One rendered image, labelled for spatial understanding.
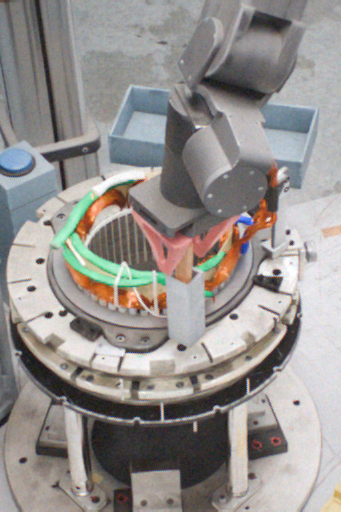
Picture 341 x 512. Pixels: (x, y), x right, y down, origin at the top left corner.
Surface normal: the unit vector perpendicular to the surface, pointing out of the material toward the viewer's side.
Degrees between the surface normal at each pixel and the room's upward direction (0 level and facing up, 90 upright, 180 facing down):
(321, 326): 0
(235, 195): 93
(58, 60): 90
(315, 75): 0
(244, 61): 85
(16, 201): 90
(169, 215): 7
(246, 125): 31
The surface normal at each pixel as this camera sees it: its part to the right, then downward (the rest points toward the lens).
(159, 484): 0.05, 0.69
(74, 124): 0.33, 0.65
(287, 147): -0.04, -0.72
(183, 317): -0.58, 0.58
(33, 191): 0.59, 0.55
